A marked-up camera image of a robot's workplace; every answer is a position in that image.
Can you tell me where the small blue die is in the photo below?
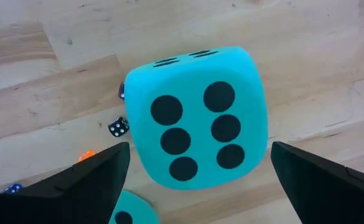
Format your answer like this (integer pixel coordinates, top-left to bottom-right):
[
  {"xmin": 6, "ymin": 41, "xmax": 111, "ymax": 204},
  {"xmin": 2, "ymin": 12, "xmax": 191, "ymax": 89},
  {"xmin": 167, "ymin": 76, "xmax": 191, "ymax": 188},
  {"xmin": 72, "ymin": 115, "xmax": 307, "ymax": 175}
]
[{"xmin": 2, "ymin": 183, "xmax": 24, "ymax": 194}]

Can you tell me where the small orange die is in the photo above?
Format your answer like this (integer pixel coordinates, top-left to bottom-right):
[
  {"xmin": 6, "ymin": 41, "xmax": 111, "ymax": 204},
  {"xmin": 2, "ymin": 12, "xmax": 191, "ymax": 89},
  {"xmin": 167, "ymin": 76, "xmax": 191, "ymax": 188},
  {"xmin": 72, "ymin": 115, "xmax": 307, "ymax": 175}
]
[{"xmin": 77, "ymin": 149, "xmax": 98, "ymax": 164}]

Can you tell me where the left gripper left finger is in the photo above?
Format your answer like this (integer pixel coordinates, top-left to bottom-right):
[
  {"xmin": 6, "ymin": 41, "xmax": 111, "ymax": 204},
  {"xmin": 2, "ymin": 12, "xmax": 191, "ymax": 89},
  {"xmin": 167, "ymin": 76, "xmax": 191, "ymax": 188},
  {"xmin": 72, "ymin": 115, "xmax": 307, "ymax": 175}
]
[{"xmin": 0, "ymin": 142, "xmax": 131, "ymax": 224}]

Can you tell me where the teal foam die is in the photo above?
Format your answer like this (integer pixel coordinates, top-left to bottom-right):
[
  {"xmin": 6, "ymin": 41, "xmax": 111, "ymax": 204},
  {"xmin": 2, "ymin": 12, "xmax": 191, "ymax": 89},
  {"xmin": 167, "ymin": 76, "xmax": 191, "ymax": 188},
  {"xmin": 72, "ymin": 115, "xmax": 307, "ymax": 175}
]
[
  {"xmin": 108, "ymin": 189, "xmax": 161, "ymax": 224},
  {"xmin": 124, "ymin": 45, "xmax": 269, "ymax": 191}
]

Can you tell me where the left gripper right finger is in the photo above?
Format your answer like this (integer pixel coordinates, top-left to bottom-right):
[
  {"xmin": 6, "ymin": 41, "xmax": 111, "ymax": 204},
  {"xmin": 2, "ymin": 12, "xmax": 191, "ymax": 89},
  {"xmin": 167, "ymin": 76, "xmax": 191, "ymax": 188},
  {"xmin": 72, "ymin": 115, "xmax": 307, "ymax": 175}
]
[{"xmin": 270, "ymin": 141, "xmax": 364, "ymax": 224}]

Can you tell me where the small black die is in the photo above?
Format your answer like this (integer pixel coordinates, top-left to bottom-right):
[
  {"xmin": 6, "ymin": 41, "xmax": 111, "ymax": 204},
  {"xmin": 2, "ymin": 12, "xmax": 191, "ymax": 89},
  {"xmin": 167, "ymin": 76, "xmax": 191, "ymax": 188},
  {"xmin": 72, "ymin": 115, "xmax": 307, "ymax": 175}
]
[{"xmin": 108, "ymin": 116, "xmax": 131, "ymax": 138}]

